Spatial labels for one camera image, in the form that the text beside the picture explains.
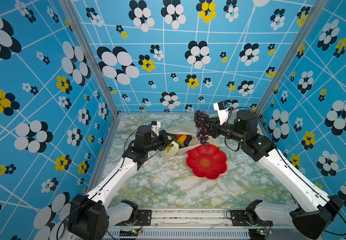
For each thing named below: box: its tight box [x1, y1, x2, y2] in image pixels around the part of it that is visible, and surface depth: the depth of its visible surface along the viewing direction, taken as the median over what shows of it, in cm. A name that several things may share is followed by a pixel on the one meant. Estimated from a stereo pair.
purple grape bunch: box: [194, 110, 212, 146], surface depth 67 cm
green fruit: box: [176, 134, 187, 146], surface depth 98 cm
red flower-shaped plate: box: [186, 144, 228, 180], surface depth 94 cm
